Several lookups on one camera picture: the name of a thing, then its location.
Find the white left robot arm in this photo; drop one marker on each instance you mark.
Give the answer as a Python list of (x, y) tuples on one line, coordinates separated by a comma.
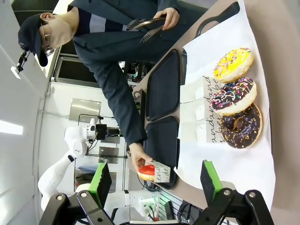
[(52, 178)]

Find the person's right hand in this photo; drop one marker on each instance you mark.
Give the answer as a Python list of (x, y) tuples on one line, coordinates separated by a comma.
[(137, 153)]

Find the yellow glazed donut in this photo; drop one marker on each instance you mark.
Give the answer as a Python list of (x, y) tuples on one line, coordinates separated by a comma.
[(197, 89)]

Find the red glazed donut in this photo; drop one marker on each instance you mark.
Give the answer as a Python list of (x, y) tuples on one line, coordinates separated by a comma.
[(146, 172)]

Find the person's right forearm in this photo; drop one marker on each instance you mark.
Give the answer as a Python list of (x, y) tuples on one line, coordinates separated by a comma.
[(131, 122)]

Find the black serving tongs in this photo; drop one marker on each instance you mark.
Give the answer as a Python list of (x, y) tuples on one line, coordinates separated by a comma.
[(140, 23)]

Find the chocolate donut with nut bits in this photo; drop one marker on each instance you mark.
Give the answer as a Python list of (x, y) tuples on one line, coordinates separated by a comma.
[(246, 131)]

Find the grey metal wall plate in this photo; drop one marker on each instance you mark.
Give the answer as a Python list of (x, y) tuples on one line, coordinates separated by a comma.
[(85, 109)]

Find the person's left hand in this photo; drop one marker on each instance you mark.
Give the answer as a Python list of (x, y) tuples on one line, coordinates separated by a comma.
[(172, 17)]

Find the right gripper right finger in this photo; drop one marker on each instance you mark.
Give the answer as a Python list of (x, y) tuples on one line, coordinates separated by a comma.
[(211, 182)]

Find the white paper sheet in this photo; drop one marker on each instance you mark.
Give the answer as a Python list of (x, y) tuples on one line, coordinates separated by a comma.
[(234, 164)]

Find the head-mounted black camera device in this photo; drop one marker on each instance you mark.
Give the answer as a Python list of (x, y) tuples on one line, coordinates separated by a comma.
[(21, 62)]

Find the yellow sprinkled donut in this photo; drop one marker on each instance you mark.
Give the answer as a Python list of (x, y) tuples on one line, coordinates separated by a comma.
[(234, 64)]

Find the white printed paper donut box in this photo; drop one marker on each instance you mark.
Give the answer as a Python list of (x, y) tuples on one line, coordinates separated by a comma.
[(197, 132), (194, 111)]

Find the black plastic tray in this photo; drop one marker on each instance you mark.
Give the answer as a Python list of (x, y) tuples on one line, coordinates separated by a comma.
[(162, 86), (161, 140)]

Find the black metal frame stand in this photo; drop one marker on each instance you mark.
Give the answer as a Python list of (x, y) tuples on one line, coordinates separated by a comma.
[(106, 155)]

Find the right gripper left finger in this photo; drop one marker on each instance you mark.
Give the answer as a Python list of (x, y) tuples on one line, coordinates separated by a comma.
[(100, 185)]

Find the person's left forearm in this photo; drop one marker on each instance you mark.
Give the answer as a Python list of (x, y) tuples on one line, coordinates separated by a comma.
[(165, 3)]

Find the person in navy jacket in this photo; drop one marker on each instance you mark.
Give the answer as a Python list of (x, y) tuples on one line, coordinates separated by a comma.
[(105, 30)]

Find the dark navy cap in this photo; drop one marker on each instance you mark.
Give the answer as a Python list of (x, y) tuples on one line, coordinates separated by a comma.
[(29, 32)]

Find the chocolate donut with coloured sprinkles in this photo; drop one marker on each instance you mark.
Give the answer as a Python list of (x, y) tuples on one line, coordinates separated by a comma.
[(234, 96)]

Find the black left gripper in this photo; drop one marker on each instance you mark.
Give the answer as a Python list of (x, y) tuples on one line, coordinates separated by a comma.
[(101, 132)]

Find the eyeglasses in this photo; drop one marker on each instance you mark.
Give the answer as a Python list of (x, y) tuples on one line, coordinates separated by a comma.
[(45, 36)]

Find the person's head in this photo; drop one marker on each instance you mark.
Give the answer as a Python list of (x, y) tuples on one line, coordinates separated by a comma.
[(58, 30)]

